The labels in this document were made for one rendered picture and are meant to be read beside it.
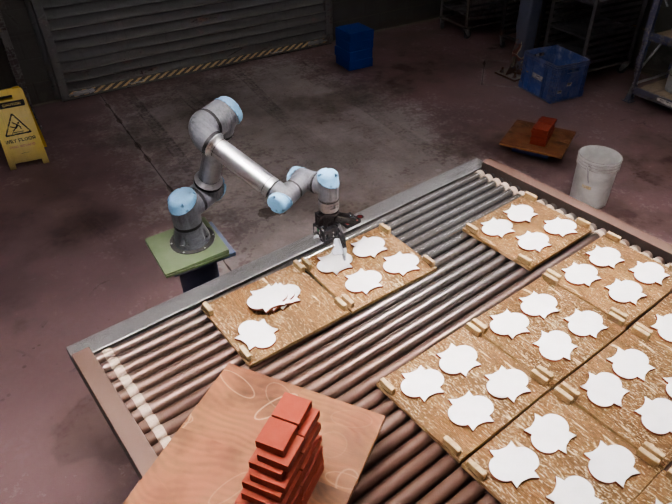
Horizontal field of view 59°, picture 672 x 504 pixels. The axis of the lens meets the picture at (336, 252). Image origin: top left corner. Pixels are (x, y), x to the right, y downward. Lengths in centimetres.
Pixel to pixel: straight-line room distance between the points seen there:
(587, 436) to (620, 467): 12
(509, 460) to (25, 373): 259
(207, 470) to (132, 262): 260
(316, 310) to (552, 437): 87
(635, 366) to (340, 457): 101
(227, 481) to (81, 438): 165
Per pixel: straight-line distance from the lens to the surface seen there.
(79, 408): 330
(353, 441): 165
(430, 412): 185
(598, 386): 203
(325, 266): 230
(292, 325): 208
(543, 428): 187
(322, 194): 209
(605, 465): 186
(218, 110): 221
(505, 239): 253
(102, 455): 308
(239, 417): 172
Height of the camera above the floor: 240
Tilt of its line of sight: 38 degrees down
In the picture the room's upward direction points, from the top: 1 degrees counter-clockwise
